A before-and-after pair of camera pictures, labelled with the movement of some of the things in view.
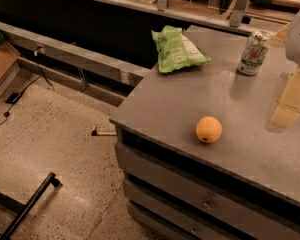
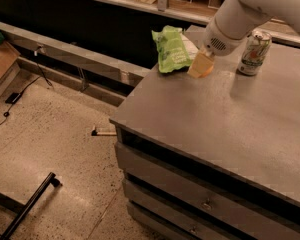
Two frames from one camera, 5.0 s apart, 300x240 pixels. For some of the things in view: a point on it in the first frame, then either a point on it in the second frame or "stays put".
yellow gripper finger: x=295 y=98 → x=200 y=65
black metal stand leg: x=22 y=210 stays put
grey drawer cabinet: x=251 y=184 stays put
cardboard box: x=4 y=69 stays put
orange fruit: x=208 y=129 → x=208 y=71
